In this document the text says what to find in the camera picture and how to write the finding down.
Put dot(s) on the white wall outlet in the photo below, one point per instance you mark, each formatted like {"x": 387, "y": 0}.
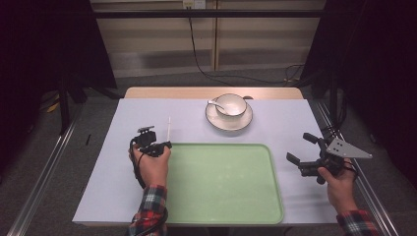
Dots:
{"x": 194, "y": 3}

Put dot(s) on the white ceramic spoon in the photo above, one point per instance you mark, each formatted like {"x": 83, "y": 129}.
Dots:
{"x": 216, "y": 105}

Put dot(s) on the yellow floor item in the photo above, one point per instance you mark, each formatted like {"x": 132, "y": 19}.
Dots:
{"x": 53, "y": 106}

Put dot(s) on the person's right hand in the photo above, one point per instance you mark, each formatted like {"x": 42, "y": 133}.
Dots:
{"x": 339, "y": 190}

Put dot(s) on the black horizontal frame bar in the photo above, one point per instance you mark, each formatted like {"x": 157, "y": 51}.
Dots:
{"x": 229, "y": 13}

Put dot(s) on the aluminium floor rail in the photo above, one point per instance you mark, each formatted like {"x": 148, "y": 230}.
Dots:
{"x": 375, "y": 205}
{"x": 42, "y": 177}

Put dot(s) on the black metal stand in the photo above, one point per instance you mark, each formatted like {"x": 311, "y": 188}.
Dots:
{"x": 333, "y": 98}
{"x": 64, "y": 105}

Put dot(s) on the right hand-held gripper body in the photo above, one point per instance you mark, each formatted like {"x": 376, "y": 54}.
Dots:
{"x": 342, "y": 150}

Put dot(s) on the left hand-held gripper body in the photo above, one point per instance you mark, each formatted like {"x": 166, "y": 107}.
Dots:
{"x": 147, "y": 139}

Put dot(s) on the green plastic tray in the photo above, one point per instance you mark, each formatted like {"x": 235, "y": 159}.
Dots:
{"x": 226, "y": 183}

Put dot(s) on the person's left hand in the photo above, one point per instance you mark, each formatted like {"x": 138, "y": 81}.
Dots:
{"x": 152, "y": 170}

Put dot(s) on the wooden vertical post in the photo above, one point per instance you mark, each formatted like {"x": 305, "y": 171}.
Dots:
{"x": 215, "y": 39}

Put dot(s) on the pale table cover sheet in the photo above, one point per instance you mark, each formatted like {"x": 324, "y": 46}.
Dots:
{"x": 114, "y": 164}

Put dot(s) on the white bowl with dark rim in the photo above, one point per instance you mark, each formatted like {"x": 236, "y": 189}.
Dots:
{"x": 233, "y": 105}

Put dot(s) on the black curtain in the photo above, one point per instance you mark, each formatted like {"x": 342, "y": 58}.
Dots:
{"x": 39, "y": 49}
{"x": 377, "y": 65}

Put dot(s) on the white saucer with dark rim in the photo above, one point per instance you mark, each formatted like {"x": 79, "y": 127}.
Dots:
{"x": 229, "y": 124}

